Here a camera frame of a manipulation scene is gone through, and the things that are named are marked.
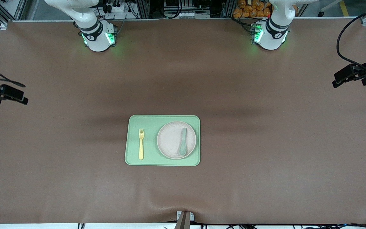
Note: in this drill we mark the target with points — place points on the grey-green plastic spoon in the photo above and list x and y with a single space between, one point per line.
183 149

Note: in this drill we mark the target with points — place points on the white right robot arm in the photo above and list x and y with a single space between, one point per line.
98 41

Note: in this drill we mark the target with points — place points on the white power strip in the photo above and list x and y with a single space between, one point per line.
119 9

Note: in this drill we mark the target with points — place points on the light green rectangular tray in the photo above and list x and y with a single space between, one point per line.
151 127

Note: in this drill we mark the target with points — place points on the brown table cover mat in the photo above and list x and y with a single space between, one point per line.
75 190

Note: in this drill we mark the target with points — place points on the bag of orange items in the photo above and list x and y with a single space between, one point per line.
249 9

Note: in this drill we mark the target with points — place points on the aluminium frame post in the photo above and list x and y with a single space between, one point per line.
143 8
228 8

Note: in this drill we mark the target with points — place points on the beige round plate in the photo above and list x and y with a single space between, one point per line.
170 140

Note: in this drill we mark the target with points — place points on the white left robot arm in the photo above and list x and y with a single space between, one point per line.
270 41

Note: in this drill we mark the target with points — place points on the yellow plastic fork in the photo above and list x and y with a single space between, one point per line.
141 149

